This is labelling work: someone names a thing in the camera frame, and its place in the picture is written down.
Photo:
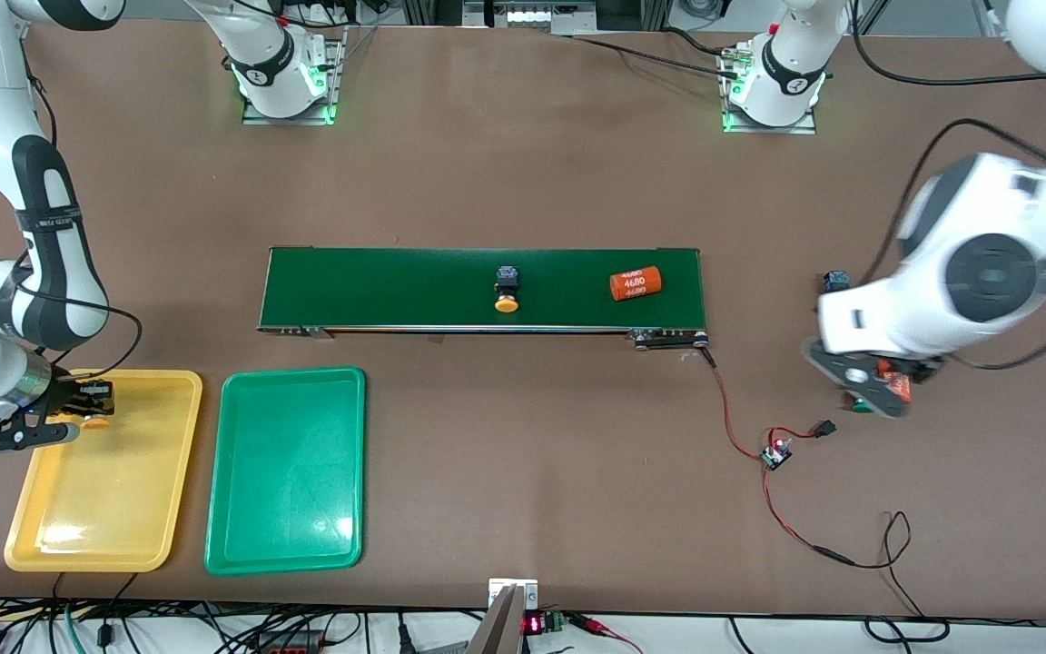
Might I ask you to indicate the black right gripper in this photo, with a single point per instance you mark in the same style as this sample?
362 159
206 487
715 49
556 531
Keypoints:
63 397

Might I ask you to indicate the yellow mushroom push button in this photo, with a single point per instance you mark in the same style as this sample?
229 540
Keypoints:
96 422
507 289

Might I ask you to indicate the orange cylinder marked 4680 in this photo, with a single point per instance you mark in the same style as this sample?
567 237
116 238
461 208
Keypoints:
636 283
895 372

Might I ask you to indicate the green mushroom push button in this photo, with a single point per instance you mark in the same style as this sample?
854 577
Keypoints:
863 409
836 280

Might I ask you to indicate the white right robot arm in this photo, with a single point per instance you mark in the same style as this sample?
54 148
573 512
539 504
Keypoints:
51 227

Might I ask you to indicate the yellow plastic tray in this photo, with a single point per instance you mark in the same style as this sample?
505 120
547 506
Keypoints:
105 490

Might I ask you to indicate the small motor controller board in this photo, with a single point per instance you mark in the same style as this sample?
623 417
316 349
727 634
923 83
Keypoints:
774 457

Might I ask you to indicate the green plastic tray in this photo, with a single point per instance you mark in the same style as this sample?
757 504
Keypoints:
287 472

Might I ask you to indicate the black box with red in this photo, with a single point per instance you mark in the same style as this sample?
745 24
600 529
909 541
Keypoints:
291 641

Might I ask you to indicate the green conveyor belt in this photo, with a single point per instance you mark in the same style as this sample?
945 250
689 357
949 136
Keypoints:
396 286

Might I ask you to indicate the red clip lead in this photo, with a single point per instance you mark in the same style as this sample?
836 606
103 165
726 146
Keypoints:
600 627

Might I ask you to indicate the red digit display module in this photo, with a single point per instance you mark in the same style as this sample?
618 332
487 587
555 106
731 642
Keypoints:
534 624

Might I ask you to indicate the white power strip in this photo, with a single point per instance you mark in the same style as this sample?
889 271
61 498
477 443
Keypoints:
532 16

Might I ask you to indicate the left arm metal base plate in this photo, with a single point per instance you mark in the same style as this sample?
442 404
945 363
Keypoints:
800 127

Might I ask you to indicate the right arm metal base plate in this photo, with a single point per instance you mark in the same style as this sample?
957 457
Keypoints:
338 73

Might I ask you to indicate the white mount bracket plate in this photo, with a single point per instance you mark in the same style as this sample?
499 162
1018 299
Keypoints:
530 592

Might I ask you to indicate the grey camera mount pole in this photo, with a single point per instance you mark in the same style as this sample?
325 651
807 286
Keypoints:
500 627

